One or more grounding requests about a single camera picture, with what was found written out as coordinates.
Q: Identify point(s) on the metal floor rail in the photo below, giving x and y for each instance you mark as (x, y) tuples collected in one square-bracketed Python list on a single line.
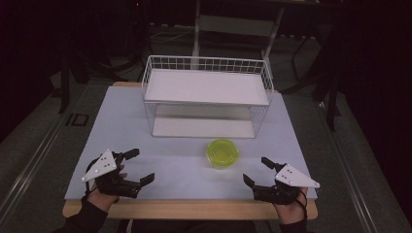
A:
[(29, 168), (348, 168)]

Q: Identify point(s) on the person's left hand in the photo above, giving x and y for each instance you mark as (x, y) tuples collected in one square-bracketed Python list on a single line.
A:
[(102, 200)]

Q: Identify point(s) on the wooden table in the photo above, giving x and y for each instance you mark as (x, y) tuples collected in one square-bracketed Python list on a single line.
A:
[(194, 210)]

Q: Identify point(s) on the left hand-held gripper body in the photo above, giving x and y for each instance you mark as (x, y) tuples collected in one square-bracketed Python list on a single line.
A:
[(101, 165)]

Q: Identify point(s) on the person's right hand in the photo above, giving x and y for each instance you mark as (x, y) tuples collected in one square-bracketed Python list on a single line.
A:
[(291, 213)]

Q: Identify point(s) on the grey metal stand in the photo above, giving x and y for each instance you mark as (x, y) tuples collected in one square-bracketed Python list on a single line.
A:
[(236, 25)]

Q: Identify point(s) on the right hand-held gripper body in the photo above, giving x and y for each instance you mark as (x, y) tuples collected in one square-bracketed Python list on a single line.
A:
[(293, 178)]

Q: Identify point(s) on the green round lidded container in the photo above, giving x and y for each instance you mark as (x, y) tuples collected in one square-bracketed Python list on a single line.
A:
[(223, 153)]

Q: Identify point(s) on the pale blue table board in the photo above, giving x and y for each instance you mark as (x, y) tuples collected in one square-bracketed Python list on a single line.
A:
[(181, 181)]

